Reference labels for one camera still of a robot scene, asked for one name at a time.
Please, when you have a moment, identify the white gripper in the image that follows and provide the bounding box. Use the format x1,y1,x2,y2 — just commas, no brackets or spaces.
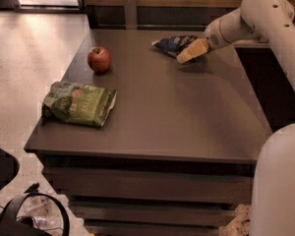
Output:
177,21,229,64

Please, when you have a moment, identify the blue chip bag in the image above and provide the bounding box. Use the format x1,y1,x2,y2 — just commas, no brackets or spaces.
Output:
151,34,198,57

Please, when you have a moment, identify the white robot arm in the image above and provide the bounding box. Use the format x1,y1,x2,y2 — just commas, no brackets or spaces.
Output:
177,0,295,236

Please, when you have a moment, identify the green jalapeno chip bag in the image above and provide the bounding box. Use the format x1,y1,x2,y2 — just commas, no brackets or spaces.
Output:
42,82,117,127

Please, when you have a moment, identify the red apple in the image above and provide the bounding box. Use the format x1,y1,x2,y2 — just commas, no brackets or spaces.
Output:
88,46,112,74

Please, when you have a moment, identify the black chair edge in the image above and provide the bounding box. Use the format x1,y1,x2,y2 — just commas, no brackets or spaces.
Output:
0,148,20,191

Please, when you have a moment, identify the black headset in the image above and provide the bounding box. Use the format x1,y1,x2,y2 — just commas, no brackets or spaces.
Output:
0,183,70,236

